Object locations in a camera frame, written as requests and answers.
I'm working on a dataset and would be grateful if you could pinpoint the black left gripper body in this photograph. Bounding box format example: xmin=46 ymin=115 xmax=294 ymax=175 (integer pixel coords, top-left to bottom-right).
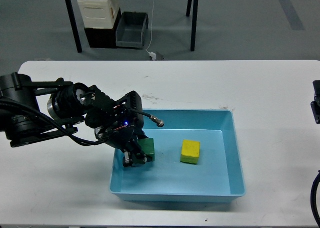
xmin=85 ymin=90 xmax=144 ymax=150

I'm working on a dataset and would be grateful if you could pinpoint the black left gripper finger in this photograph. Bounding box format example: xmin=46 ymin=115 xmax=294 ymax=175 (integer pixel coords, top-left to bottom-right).
xmin=122 ymin=140 xmax=148 ymax=167

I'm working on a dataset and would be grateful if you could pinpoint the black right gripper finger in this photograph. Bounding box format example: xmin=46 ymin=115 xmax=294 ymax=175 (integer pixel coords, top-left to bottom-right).
xmin=310 ymin=80 xmax=320 ymax=124

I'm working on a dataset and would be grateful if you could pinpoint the green cube block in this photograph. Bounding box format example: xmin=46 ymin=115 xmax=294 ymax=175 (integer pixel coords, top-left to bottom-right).
xmin=138 ymin=138 xmax=155 ymax=162

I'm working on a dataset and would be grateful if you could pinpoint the yellow cube block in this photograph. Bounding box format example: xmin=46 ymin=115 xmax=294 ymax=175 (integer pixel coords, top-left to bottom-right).
xmin=180 ymin=139 xmax=201 ymax=164

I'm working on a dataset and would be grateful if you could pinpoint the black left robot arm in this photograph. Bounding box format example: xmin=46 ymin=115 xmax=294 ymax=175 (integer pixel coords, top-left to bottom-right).
xmin=0 ymin=73 xmax=155 ymax=167

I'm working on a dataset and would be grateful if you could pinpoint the light blue plastic box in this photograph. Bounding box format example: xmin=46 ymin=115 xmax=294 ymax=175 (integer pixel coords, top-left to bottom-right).
xmin=109 ymin=109 xmax=246 ymax=203

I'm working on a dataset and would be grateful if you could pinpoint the white power adapter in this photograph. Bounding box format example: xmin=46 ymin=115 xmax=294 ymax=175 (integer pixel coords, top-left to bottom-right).
xmin=149 ymin=52 xmax=157 ymax=61

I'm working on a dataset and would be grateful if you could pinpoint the black crate under cream crate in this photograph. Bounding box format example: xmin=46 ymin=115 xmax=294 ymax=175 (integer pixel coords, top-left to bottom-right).
xmin=84 ymin=9 xmax=122 ymax=49

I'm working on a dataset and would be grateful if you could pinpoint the grey plastic bin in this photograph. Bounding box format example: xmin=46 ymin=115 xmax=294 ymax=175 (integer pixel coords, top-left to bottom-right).
xmin=115 ymin=12 xmax=149 ymax=49

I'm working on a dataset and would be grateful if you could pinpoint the cream plastic crate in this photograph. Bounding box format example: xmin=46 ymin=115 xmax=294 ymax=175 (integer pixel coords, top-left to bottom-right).
xmin=77 ymin=0 xmax=120 ymax=29

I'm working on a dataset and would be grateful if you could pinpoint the black table leg left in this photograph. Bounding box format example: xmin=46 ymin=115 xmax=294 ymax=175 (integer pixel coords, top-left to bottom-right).
xmin=64 ymin=0 xmax=82 ymax=53

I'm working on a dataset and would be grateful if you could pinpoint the black table leg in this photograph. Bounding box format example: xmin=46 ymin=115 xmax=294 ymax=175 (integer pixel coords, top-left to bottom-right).
xmin=64 ymin=0 xmax=82 ymax=53
xmin=185 ymin=0 xmax=193 ymax=17
xmin=190 ymin=0 xmax=199 ymax=52

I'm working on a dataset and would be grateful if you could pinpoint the black table leg right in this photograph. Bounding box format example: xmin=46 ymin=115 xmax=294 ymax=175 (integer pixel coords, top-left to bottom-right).
xmin=190 ymin=0 xmax=199 ymax=52

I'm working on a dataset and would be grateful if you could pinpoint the black table leg far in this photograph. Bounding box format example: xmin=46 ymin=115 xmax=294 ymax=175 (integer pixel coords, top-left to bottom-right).
xmin=185 ymin=0 xmax=193 ymax=17

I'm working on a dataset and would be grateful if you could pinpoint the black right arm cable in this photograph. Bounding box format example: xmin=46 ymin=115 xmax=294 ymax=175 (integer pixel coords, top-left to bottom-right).
xmin=310 ymin=170 xmax=320 ymax=222

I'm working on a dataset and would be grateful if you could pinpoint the thin white cable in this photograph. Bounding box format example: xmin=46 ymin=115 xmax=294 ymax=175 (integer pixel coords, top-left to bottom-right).
xmin=145 ymin=0 xmax=155 ymax=54

